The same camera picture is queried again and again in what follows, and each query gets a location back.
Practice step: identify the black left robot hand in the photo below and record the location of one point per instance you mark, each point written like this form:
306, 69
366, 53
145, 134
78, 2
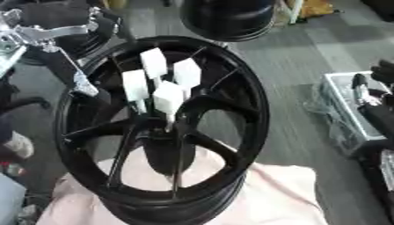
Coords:
63, 66

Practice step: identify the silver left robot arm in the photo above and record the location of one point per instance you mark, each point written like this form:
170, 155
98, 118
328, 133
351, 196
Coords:
10, 38

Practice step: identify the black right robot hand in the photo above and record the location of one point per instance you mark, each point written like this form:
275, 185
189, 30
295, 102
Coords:
378, 115

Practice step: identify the clear plastic crate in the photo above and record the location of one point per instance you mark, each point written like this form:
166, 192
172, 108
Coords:
338, 117

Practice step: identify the yellow bag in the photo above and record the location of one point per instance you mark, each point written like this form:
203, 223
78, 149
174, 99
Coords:
314, 8

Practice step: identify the black spoked wheel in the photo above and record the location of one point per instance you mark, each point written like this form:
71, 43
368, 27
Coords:
241, 123

